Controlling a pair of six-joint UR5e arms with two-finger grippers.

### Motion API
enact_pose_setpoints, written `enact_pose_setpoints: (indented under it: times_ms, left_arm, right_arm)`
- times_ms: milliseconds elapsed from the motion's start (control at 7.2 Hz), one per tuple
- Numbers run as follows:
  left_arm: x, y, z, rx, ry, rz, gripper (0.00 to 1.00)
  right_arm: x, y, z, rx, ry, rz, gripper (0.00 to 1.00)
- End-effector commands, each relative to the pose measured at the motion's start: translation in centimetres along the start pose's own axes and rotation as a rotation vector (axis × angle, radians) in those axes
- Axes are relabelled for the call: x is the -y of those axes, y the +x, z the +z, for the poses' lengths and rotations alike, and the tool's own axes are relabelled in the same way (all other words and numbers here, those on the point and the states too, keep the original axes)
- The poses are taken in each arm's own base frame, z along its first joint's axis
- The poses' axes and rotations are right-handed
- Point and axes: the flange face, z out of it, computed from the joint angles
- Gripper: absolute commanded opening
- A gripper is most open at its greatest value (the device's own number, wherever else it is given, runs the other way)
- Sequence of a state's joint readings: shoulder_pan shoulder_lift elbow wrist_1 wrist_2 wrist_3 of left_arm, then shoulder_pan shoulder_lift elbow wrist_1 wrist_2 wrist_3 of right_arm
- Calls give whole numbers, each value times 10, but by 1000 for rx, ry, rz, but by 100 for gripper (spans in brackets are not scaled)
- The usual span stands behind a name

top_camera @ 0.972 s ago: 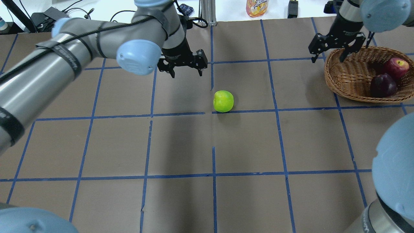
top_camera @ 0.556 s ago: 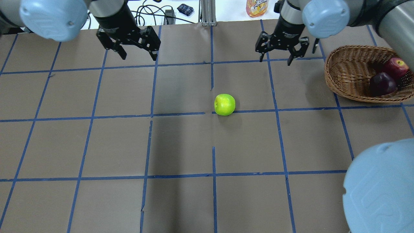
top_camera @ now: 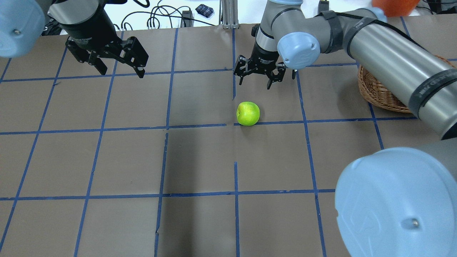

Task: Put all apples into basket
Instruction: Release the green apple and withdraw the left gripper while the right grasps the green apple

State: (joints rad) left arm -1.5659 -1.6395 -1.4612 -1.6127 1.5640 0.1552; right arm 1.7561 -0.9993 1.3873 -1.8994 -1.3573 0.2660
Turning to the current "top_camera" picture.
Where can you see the wicker basket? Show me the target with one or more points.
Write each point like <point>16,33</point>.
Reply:
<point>399,80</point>

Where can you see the green apple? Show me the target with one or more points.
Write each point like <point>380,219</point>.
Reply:
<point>248,113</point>

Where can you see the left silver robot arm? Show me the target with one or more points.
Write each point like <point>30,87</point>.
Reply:
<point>23,21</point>

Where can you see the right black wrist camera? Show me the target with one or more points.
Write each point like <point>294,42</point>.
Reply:
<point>254,30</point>

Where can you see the orange bucket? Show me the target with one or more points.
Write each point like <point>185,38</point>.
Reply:
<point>396,8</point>

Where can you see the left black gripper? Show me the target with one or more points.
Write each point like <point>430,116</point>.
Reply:
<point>85,26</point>

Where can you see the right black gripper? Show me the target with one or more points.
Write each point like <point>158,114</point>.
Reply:
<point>264,59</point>

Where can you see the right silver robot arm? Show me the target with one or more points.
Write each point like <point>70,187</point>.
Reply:
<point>400,201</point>

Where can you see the black power adapter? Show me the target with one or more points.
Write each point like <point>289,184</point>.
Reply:
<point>323,6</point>

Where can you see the small dark blue pouch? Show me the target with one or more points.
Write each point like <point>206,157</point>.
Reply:
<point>204,10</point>

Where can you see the aluminium frame post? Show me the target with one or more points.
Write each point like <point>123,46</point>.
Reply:
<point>229,14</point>

